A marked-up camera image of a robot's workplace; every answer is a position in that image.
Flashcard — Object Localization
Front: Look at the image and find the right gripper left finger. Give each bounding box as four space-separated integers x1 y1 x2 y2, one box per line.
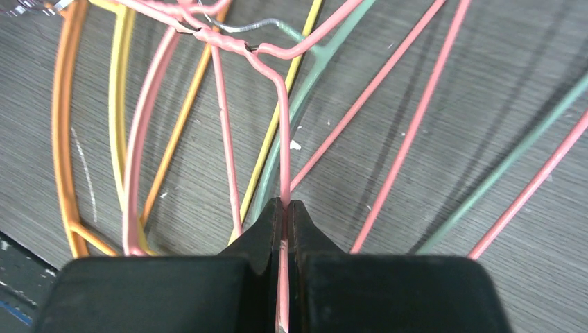
33 198 283 332

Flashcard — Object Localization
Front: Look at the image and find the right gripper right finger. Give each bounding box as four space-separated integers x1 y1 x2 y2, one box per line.
286 200 512 332

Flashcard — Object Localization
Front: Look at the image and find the pink wire hanger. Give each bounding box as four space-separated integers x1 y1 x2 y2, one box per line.
289 0 588 261
114 0 368 333

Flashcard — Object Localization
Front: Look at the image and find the green plastic hanger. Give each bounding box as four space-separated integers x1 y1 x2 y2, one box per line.
244 1 587 255

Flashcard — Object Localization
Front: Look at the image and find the pink plastic hanger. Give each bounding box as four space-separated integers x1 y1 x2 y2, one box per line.
122 27 179 255

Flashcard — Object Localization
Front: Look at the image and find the orange plastic hanger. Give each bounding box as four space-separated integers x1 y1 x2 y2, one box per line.
43 0 231 258

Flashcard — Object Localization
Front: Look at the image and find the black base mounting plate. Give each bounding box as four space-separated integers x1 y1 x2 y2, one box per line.
1 232 59 332

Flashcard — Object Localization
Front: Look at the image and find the yellow plastic hanger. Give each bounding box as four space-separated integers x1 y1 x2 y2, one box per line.
87 0 325 256

